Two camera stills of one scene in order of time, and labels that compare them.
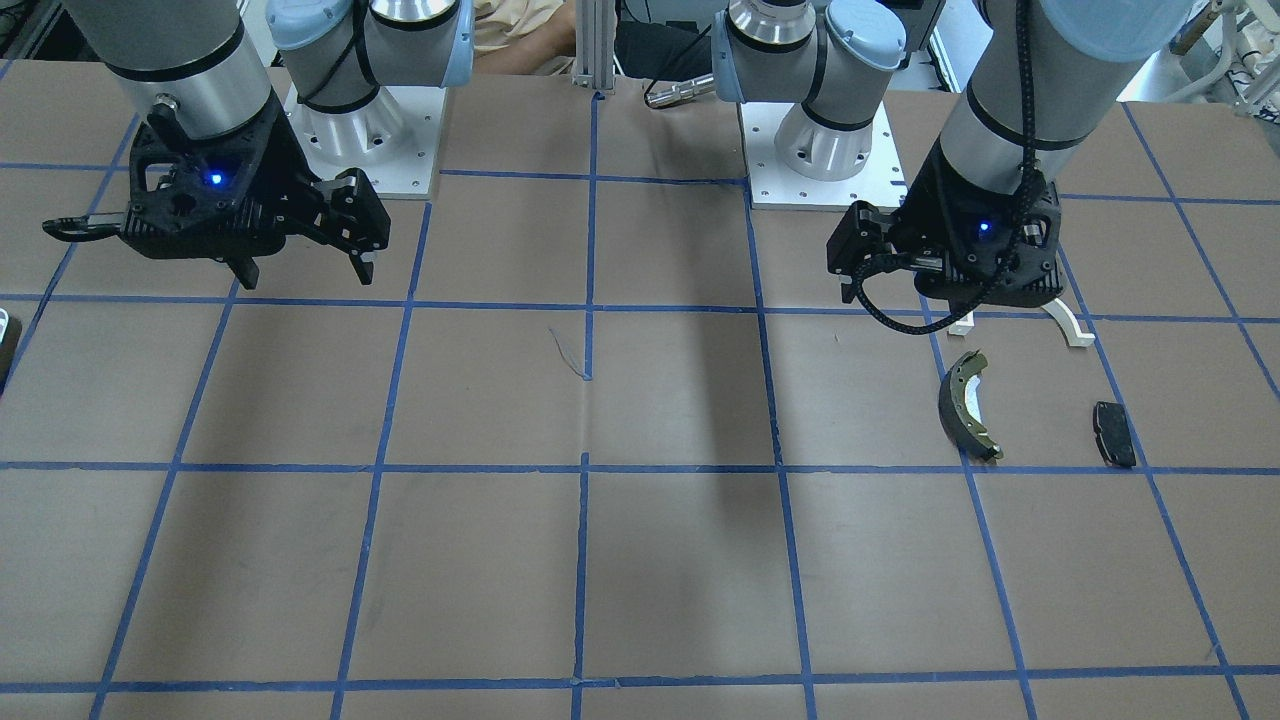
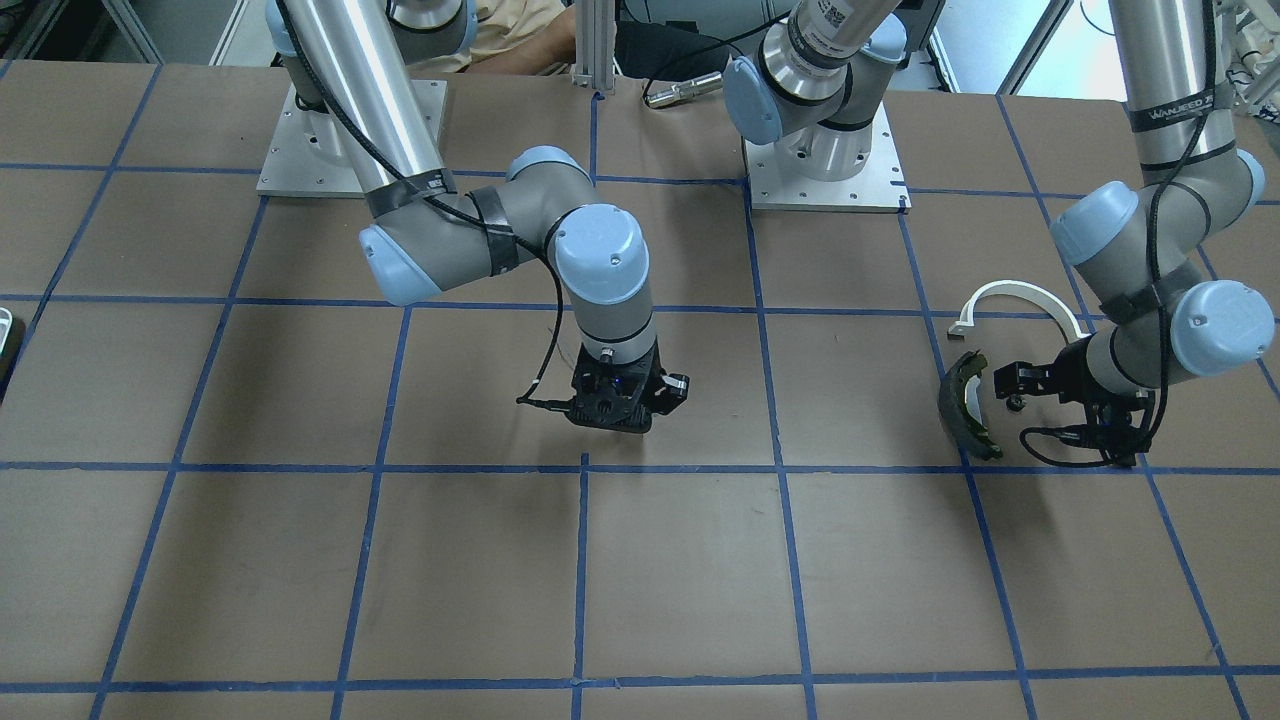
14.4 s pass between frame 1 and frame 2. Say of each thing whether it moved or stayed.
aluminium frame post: stayed
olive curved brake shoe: stayed
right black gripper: moved
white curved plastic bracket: stayed
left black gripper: moved
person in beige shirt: stayed
